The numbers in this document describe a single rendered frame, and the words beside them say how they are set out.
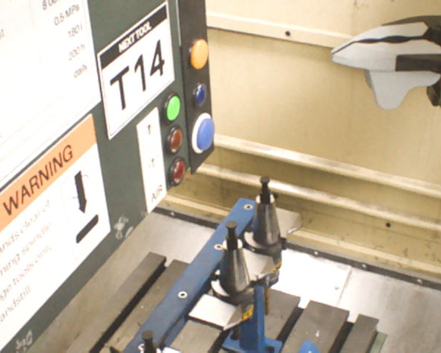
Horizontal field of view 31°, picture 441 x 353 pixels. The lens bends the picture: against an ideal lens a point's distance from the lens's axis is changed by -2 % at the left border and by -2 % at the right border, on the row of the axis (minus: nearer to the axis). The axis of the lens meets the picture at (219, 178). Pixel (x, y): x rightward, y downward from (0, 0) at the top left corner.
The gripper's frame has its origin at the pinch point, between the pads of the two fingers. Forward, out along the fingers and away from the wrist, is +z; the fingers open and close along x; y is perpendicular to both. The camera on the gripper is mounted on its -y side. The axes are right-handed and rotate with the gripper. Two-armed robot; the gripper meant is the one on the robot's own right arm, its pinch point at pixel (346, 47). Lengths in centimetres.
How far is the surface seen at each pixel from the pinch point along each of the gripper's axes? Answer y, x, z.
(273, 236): 45, 30, 3
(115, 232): 8.6, -11.9, 20.4
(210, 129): 7.5, 0.4, 12.1
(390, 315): 87, 53, -23
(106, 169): 2.7, -11.8, 20.2
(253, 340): 75, 38, 6
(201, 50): -0.7, 0.0, 12.4
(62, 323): 96, 68, 46
